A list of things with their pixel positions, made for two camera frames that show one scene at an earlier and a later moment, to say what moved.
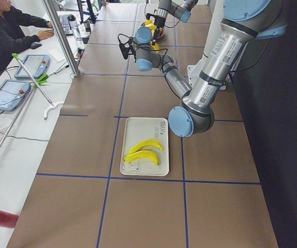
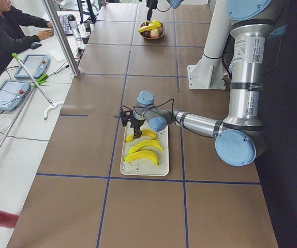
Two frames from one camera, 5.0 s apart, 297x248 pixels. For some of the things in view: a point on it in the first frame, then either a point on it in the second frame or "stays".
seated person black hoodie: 3,35 stays
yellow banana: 143,154 stays
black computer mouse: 35,45 stays
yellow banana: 140,145 stays
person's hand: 45,33 stays
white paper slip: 58,55 stays
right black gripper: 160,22 → 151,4
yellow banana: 156,46 → 144,133
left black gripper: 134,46 → 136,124
